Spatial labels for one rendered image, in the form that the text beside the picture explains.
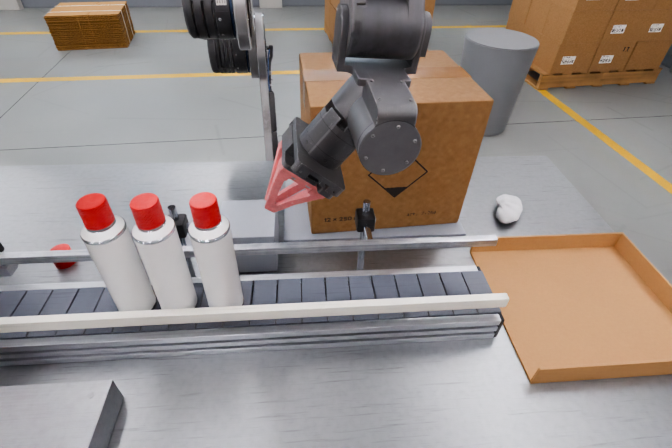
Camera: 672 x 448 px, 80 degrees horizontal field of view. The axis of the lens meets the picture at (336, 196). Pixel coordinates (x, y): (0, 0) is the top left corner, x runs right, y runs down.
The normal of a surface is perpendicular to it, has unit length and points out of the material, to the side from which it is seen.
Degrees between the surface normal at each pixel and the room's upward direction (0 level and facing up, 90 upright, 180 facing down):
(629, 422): 0
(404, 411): 0
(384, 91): 7
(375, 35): 87
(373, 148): 91
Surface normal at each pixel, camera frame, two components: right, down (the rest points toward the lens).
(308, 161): 0.65, -0.64
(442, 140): 0.14, 0.62
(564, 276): 0.03, -0.78
